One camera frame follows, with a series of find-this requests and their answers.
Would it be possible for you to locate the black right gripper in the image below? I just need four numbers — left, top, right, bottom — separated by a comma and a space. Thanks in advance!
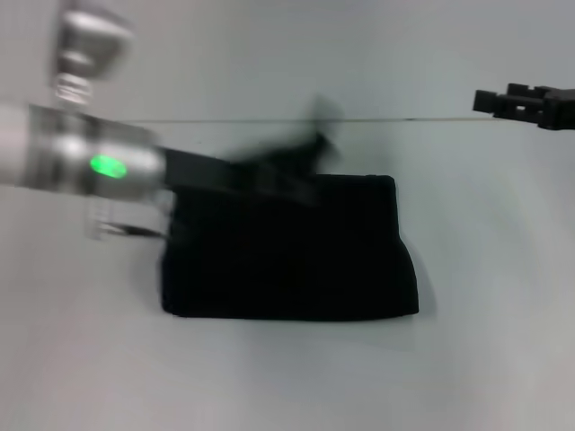
472, 83, 575, 132

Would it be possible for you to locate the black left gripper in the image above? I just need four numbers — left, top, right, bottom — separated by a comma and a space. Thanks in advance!
160, 93, 347, 210

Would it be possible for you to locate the black shirt with pink print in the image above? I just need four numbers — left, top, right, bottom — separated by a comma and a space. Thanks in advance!
159, 173, 421, 321

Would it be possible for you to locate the small metal left wrist connector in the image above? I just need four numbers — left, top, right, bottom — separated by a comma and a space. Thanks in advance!
84, 197, 113, 242

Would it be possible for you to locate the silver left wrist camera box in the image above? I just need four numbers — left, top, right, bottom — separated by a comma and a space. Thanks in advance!
52, 0, 137, 107

